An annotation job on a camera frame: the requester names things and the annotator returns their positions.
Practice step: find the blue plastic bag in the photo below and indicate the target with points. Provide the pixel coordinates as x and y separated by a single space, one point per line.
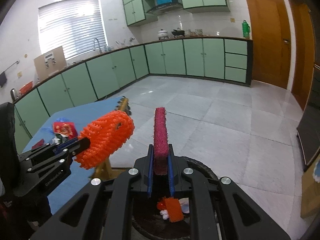
60 119

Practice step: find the range hood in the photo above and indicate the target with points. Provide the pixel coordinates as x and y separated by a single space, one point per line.
163 8

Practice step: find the orange foam net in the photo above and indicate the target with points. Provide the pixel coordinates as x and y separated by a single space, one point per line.
175 210
107 135

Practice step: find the white cooking pot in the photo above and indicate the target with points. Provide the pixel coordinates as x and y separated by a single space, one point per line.
162 33

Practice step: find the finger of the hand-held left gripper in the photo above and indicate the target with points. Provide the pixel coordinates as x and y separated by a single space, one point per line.
83 145
61 146

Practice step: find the metal faucet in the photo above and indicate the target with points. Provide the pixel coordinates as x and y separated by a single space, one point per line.
96 43

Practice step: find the red printed packet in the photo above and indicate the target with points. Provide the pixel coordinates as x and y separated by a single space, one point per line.
65 129

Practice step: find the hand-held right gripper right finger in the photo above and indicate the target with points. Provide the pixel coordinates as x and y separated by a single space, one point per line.
171 175

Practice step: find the green carton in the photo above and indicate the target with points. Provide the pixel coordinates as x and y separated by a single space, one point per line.
61 138

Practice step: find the white tissue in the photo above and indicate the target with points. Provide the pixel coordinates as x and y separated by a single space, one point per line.
165 214

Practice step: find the black wok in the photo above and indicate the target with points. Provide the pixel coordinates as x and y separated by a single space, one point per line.
178 32

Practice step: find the red basin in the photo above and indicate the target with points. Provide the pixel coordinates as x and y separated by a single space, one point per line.
26 87

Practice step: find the cardboard box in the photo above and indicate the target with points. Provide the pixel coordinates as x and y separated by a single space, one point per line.
60 67

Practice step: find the black glass cabinet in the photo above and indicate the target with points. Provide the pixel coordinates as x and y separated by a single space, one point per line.
311 125

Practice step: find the steel electric kettle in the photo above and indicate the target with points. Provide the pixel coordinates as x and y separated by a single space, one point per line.
14 94

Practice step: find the white window blinds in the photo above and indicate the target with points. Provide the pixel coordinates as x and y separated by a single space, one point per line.
72 25

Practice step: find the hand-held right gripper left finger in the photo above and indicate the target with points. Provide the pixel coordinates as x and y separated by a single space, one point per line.
150 175

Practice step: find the wooden side cabinet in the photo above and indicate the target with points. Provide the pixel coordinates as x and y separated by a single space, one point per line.
311 200

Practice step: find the yellow wall socket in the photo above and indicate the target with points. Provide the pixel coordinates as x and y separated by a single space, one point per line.
19 74

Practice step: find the black waste bin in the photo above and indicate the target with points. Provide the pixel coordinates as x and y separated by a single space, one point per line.
150 222

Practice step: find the green thermos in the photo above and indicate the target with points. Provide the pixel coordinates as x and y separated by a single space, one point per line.
246 30

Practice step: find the green base cabinets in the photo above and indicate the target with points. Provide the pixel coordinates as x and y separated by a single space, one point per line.
175 57

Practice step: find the light blue cloth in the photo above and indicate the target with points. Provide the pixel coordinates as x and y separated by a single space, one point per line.
317 171

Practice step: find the blue tablecloth table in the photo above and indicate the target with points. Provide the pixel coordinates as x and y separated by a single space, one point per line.
87 115

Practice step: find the dark towel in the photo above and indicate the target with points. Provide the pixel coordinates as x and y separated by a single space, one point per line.
3 79

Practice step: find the red plastic wrapper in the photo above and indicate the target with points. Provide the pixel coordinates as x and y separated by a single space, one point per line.
161 205

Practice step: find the metal towel rail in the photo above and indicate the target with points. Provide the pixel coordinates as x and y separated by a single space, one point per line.
12 65

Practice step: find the maroon sponge strip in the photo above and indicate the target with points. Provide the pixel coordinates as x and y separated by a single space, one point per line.
38 144
160 140

